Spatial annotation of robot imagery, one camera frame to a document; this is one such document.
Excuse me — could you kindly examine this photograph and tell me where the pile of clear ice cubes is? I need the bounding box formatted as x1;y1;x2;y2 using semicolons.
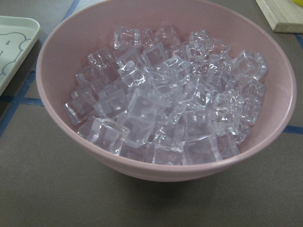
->
63;24;268;166

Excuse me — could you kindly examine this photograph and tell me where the pink bowl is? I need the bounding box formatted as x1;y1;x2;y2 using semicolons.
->
36;0;296;182

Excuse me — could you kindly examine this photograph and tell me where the cream bear tray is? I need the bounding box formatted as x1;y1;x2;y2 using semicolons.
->
0;16;40;94

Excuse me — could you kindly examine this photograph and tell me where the wooden cutting board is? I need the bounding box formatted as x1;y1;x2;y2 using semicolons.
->
256;0;303;34

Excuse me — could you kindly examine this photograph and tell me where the half lemon slice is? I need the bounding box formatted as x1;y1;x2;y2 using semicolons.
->
293;0;303;6

